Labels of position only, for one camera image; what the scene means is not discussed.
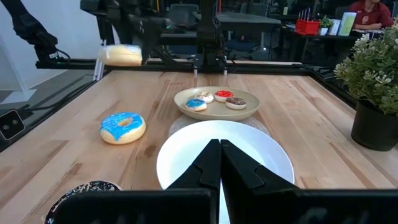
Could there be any small chocolate sprinkled donut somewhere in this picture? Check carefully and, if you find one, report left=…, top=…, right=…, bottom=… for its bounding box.
left=224, top=96, right=248, bottom=111

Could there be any grey office chair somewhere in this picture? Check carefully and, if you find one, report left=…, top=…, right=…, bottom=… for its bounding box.
left=169, top=2, right=200, bottom=29

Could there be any small blue frosted donut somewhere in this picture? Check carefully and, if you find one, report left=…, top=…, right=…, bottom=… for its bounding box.
left=185, top=98, right=208, bottom=112

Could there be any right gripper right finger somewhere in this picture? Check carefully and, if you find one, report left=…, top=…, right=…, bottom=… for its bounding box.
left=220, top=139, right=398, bottom=224

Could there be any silver aluminium strut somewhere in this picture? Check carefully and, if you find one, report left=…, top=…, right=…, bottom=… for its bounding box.
left=92, top=39, right=107, bottom=82

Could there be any beige round plate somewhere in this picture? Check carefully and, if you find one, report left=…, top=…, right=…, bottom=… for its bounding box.
left=173, top=86, right=261, bottom=122

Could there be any green plant in black pot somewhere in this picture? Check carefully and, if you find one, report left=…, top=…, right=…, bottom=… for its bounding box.
left=334, top=17, right=398, bottom=152

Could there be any large chocolate frosted donut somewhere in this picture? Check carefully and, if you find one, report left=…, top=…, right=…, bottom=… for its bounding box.
left=43, top=180, right=123, bottom=224

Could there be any small red sprinkled donut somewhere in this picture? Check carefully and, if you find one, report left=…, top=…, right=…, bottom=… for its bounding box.
left=214, top=90, right=234, bottom=103

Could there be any person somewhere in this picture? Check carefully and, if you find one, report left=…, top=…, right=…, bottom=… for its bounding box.
left=348, top=0, right=394, bottom=31

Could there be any large white blue-drizzled donut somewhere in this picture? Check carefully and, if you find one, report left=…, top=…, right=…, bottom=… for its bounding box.
left=98, top=44, right=143, bottom=67

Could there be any dark office desk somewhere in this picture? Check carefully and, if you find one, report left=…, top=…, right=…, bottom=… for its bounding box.
left=279, top=27, right=383, bottom=65

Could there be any green white sign card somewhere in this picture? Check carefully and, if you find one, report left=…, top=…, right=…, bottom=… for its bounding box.
left=337, top=11, right=358, bottom=37

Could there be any large blue frosted donut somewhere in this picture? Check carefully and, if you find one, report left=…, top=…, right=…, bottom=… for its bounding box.
left=99, top=111, right=147, bottom=146

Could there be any white framed card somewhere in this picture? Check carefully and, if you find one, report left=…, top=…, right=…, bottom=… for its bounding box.
left=328, top=19, right=341, bottom=36

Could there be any small plant in white pot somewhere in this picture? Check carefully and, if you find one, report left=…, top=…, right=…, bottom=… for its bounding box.
left=318, top=15, right=333, bottom=36

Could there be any black table-level camera box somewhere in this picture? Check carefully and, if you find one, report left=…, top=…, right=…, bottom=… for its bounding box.
left=0, top=108, right=26, bottom=141

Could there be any black neighbouring robot rig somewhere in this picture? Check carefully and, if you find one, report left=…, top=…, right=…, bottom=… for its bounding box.
left=0, top=0, right=71, bottom=68

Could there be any white round plate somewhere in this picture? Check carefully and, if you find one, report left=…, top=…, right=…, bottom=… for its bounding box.
left=156, top=120, right=295, bottom=190

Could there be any small white frosted donut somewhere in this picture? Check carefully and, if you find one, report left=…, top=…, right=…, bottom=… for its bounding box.
left=195, top=91, right=215, bottom=104

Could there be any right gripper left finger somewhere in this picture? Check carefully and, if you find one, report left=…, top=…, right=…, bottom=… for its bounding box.
left=51, top=138, right=221, bottom=224

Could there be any black office desk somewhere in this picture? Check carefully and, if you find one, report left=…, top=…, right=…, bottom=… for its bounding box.
left=158, top=12, right=282, bottom=47

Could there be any woven round coaster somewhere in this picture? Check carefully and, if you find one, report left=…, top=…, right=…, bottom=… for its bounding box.
left=168, top=114, right=271, bottom=138

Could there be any red pencil box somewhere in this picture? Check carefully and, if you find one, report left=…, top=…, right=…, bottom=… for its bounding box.
left=294, top=8, right=321, bottom=36

